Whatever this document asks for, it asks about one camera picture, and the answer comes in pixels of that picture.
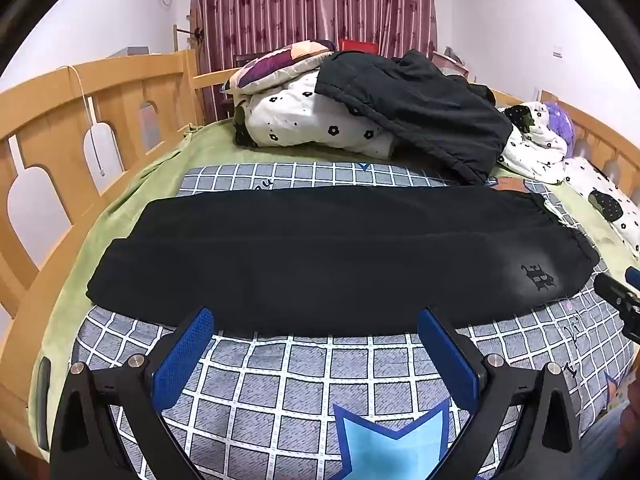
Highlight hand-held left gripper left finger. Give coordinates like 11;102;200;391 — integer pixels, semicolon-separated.
50;306;216;480

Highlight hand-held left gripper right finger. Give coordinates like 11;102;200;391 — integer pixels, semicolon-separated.
417;306;583;480

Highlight black pants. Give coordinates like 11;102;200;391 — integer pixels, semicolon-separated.
86;183;601;338

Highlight grey checked blanket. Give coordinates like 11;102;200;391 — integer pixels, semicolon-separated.
70;162;631;480

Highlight white dotted pillow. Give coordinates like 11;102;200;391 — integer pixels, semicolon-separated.
562;156;640;253

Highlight person's leg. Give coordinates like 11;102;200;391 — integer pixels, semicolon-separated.
575;377;640;480

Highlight black phone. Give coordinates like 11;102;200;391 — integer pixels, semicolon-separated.
37;356;52;448

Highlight purple plush toy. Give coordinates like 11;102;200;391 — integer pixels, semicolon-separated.
542;101;576;146

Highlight black jacket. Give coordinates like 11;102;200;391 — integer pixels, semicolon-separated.
314;49;513;186

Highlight white floral quilt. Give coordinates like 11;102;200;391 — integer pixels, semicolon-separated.
232;67;568;183

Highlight pink box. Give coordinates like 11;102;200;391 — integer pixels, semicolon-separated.
432;47;468;78

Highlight purple patterned pillow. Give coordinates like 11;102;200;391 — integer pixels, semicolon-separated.
220;40;336;96

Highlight wooden rack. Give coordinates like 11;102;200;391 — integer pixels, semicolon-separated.
172;14;207;56

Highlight red box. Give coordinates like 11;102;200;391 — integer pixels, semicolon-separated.
338;37;378;56

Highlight dark red floral curtain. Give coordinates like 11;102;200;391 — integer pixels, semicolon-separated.
190;0;438;81

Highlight white cable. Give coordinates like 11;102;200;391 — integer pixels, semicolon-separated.
67;64;108;178

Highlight wooden bed frame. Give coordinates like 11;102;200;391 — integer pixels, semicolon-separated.
0;50;640;461

